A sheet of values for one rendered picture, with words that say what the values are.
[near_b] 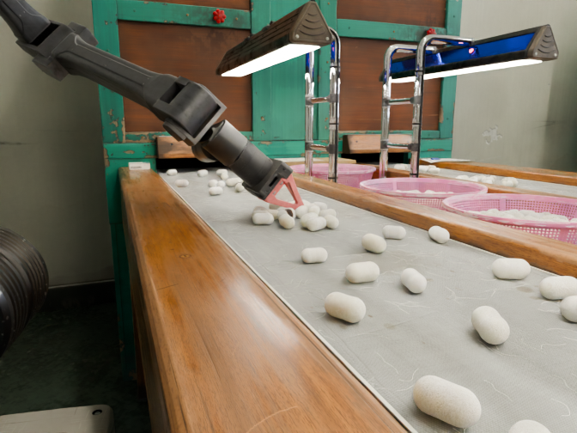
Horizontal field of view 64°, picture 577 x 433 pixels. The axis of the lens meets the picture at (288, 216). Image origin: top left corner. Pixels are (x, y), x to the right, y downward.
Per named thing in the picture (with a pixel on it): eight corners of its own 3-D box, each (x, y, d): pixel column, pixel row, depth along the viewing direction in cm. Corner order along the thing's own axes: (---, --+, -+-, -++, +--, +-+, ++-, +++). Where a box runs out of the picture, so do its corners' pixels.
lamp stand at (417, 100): (413, 210, 121) (423, 31, 112) (373, 199, 139) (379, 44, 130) (470, 206, 127) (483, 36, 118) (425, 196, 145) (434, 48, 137)
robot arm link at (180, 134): (164, 122, 68) (200, 81, 70) (149, 130, 78) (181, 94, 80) (222, 175, 73) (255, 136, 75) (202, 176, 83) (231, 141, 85)
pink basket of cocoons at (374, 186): (442, 250, 83) (446, 198, 81) (333, 226, 103) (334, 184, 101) (505, 228, 101) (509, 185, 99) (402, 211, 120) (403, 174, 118)
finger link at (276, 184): (302, 189, 86) (266, 157, 82) (318, 195, 80) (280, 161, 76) (280, 218, 86) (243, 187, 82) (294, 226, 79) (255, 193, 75)
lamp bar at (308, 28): (292, 41, 80) (292, -4, 78) (215, 76, 136) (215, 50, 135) (333, 44, 82) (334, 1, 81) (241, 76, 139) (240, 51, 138)
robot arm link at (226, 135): (203, 141, 70) (225, 112, 71) (191, 144, 76) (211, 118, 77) (237, 169, 72) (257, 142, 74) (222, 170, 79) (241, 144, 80)
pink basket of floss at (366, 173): (359, 208, 124) (360, 173, 123) (272, 201, 136) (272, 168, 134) (385, 195, 148) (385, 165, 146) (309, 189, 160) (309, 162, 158)
